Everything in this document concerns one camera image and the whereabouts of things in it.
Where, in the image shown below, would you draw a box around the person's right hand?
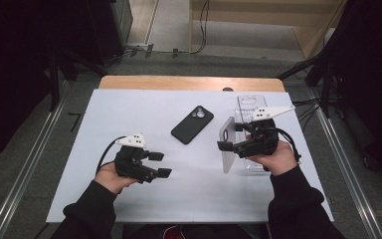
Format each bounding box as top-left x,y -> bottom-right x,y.
245,140 -> 298,177

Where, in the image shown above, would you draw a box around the light wooden shelf unit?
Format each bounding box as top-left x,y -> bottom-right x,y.
188,0 -> 347,61

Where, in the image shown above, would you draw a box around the person's left hand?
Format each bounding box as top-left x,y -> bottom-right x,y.
94,162 -> 140,195

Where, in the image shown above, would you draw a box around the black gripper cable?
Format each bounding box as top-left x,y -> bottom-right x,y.
95,135 -> 127,175
277,127 -> 302,163

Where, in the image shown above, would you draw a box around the iridescent phone case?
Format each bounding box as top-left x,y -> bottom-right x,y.
219,116 -> 237,174

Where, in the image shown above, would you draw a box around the wooden table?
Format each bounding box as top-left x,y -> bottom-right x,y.
97,75 -> 287,94

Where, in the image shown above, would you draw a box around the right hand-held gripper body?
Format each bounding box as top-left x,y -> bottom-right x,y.
237,106 -> 296,159

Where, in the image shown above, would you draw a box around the dark cabinet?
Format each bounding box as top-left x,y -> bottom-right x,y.
86,0 -> 134,66

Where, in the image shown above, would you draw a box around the black floor cables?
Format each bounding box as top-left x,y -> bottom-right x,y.
291,98 -> 322,132

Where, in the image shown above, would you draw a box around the metal floor rail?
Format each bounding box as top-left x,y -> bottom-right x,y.
307,89 -> 382,239
0,81 -> 71,239

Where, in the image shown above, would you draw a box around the black phone case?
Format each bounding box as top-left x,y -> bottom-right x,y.
170,105 -> 215,145

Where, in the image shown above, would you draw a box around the black hanging cable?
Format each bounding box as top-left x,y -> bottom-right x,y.
189,0 -> 211,56

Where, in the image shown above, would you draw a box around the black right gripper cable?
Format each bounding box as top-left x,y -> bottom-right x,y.
277,127 -> 302,163

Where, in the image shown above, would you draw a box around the person's lap dark clothing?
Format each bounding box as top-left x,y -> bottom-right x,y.
122,223 -> 270,239

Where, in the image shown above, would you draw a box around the clear plastic tray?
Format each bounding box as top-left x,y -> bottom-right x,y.
234,94 -> 272,172

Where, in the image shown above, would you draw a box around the black metal stand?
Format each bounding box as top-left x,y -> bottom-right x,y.
277,49 -> 344,118
46,39 -> 108,113

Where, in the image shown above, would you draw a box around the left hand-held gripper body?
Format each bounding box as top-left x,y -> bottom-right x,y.
113,132 -> 160,184

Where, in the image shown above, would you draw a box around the dark curtain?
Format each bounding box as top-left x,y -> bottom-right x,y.
0,0 -> 91,167
324,0 -> 382,177

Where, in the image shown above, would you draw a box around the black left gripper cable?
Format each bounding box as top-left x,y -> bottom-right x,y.
95,135 -> 127,175

